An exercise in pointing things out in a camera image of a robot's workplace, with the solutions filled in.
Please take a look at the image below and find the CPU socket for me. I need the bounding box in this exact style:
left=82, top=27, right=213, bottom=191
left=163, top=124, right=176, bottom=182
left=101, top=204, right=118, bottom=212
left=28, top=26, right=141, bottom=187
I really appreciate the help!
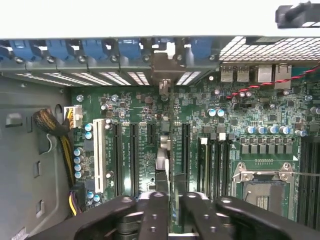
left=231, top=161, right=300, bottom=221

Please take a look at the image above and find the short black expansion slot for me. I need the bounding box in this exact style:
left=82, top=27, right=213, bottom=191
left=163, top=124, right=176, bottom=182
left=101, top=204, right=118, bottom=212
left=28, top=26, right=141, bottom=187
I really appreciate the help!
left=146, top=122, right=157, bottom=147

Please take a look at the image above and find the white PCI expansion slot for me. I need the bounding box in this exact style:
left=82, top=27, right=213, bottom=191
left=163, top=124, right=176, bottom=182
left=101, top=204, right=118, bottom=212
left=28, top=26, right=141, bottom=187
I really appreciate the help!
left=92, top=118, right=108, bottom=194

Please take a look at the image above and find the green Dell motherboard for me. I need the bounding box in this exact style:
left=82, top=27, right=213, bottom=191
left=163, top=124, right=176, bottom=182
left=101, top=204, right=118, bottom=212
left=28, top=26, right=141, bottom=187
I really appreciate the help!
left=69, top=59, right=320, bottom=226

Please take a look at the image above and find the thin metal locking lever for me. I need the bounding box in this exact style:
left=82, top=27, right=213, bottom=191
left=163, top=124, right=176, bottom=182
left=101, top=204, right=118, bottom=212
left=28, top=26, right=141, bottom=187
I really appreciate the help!
left=291, top=171, right=320, bottom=177

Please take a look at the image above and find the white power connector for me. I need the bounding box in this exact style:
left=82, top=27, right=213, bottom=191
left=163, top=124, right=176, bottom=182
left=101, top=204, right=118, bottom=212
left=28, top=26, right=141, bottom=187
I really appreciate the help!
left=63, top=104, right=84, bottom=130

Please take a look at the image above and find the vented metal slot cover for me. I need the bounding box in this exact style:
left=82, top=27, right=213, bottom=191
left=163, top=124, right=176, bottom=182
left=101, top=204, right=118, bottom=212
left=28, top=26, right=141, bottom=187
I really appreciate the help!
left=175, top=71, right=202, bottom=87
left=98, top=71, right=132, bottom=87
left=14, top=72, right=72, bottom=87
left=42, top=71, right=88, bottom=87
left=71, top=71, right=114, bottom=87
left=126, top=71, right=151, bottom=87

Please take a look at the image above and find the silver USB port block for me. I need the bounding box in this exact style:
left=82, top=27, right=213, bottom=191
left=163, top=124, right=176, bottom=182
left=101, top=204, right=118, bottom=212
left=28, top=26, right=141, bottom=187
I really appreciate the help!
left=256, top=64, right=274, bottom=83
left=236, top=64, right=251, bottom=83
left=220, top=64, right=236, bottom=83

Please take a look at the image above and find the open grey PC case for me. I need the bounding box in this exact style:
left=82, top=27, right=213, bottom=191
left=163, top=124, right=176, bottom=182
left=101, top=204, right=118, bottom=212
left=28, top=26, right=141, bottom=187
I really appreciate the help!
left=0, top=34, right=320, bottom=240

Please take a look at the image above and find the silver Ethernet port block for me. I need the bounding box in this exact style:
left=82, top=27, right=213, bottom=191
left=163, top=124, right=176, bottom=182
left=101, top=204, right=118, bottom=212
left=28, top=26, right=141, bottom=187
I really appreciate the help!
left=274, top=63, right=293, bottom=90

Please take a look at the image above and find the blue slot retention clip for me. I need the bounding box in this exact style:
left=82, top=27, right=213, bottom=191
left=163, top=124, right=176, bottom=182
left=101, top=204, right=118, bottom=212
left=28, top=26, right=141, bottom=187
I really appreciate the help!
left=104, top=38, right=142, bottom=61
left=184, top=37, right=215, bottom=61
left=67, top=39, right=105, bottom=62
left=31, top=39, right=68, bottom=62
left=0, top=39, right=32, bottom=62

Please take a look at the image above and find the teal rear port connector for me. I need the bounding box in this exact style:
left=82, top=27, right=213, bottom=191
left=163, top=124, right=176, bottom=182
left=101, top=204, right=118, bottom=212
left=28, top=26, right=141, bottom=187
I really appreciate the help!
left=291, top=65, right=320, bottom=76

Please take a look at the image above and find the black plug with coloured wires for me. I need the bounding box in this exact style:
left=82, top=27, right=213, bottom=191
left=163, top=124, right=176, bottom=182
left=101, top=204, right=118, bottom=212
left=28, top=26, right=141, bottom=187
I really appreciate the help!
left=67, top=181, right=87, bottom=217

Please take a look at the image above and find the red black twisted wire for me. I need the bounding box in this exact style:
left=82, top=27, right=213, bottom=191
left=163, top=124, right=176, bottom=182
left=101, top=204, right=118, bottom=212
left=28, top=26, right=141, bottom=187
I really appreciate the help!
left=225, top=63, right=320, bottom=100

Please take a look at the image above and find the braided yellow black power cable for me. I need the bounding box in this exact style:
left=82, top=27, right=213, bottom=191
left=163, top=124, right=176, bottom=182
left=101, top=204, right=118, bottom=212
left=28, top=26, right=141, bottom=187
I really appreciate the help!
left=33, top=107, right=76, bottom=187

